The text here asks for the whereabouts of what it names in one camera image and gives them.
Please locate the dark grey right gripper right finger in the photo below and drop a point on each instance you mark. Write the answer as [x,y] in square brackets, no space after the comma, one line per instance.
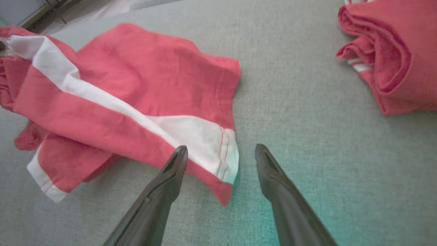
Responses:
[283,201]

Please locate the red shorts white stripe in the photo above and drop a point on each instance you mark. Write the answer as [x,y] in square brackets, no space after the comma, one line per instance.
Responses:
[136,75]

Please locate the red basketball jersey white trim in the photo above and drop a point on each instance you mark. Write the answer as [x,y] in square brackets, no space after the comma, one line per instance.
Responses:
[409,51]

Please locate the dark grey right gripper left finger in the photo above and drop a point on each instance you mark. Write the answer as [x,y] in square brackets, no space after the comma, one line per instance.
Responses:
[160,198]

